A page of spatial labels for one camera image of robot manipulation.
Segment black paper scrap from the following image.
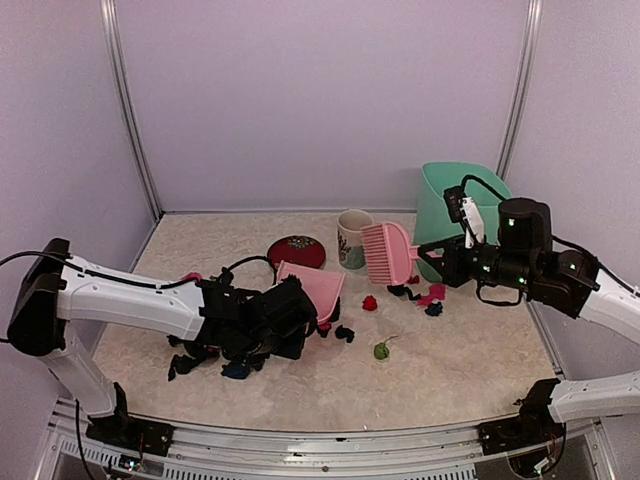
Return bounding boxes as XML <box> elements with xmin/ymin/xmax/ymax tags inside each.
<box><xmin>167</xmin><ymin>355</ymin><xmax>207</xmax><ymax>382</ymax></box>

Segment green paper scrap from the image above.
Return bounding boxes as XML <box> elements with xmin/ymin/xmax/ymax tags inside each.
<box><xmin>373</xmin><ymin>335</ymin><xmax>399</xmax><ymax>362</ymax></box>

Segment left aluminium corner post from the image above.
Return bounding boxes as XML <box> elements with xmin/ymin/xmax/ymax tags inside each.
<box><xmin>99</xmin><ymin>0</ymin><xmax>164</xmax><ymax>224</ymax></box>

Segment beige printed cup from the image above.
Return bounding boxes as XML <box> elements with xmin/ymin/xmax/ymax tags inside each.
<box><xmin>337</xmin><ymin>209</ymin><xmax>374</xmax><ymax>270</ymax></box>

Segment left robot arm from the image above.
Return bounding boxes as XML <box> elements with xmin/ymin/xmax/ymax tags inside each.
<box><xmin>6</xmin><ymin>238</ymin><xmax>318</xmax><ymax>445</ymax></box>

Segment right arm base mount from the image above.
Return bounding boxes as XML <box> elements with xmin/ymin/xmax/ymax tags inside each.
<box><xmin>477</xmin><ymin>378</ymin><xmax>566</xmax><ymax>455</ymax></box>

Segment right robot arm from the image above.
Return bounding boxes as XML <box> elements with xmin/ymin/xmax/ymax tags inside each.
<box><xmin>410</xmin><ymin>198</ymin><xmax>639</xmax><ymax>444</ymax></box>

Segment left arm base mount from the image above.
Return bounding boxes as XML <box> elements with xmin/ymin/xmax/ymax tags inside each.
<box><xmin>86</xmin><ymin>382</ymin><xmax>174</xmax><ymax>457</ymax></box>

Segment pink and blue scraps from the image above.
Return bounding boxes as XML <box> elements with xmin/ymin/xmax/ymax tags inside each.
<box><xmin>387</xmin><ymin>275</ymin><xmax>446</xmax><ymax>317</ymax></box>

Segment right aluminium corner post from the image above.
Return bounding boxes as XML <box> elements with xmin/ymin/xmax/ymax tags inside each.
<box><xmin>495</xmin><ymin>0</ymin><xmax>543</xmax><ymax>181</ymax></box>

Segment pink hand brush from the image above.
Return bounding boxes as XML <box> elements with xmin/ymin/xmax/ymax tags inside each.
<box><xmin>360</xmin><ymin>222</ymin><xmax>418</xmax><ymax>286</ymax></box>

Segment red floral round plate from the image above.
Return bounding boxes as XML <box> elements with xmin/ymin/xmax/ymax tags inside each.
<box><xmin>267</xmin><ymin>235</ymin><xmax>326</xmax><ymax>269</ymax></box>

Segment pile of paper scraps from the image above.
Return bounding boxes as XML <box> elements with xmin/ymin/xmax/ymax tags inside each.
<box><xmin>166</xmin><ymin>271</ymin><xmax>357</xmax><ymax>383</ymax></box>

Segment mint green waste bin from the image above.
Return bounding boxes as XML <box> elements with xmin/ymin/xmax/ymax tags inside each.
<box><xmin>412</xmin><ymin>160</ymin><xmax>514</xmax><ymax>279</ymax></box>

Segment aluminium corner post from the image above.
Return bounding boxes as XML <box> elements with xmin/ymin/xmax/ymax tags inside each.
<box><xmin>99</xmin><ymin>0</ymin><xmax>164</xmax><ymax>224</ymax></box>
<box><xmin>495</xmin><ymin>0</ymin><xmax>543</xmax><ymax>181</ymax></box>

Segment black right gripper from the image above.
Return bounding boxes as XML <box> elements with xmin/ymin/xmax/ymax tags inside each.
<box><xmin>420</xmin><ymin>232</ymin><xmax>538</xmax><ymax>292</ymax></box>

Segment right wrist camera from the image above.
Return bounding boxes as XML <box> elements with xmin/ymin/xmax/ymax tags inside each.
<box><xmin>443</xmin><ymin>186</ymin><xmax>486</xmax><ymax>249</ymax></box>

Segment aluminium front rail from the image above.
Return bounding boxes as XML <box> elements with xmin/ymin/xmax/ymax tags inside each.
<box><xmin>31</xmin><ymin>399</ymin><xmax>616</xmax><ymax>479</ymax></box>

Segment dark blue paper scrap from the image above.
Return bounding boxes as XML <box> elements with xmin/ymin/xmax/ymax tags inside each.
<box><xmin>221</xmin><ymin>363</ymin><xmax>251</xmax><ymax>380</ymax></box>

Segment red paper scrap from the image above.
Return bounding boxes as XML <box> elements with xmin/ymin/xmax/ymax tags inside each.
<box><xmin>362</xmin><ymin>295</ymin><xmax>378</xmax><ymax>312</ymax></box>

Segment pink dustpan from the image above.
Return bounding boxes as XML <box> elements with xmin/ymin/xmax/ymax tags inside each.
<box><xmin>277</xmin><ymin>261</ymin><xmax>346</xmax><ymax>325</ymax></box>

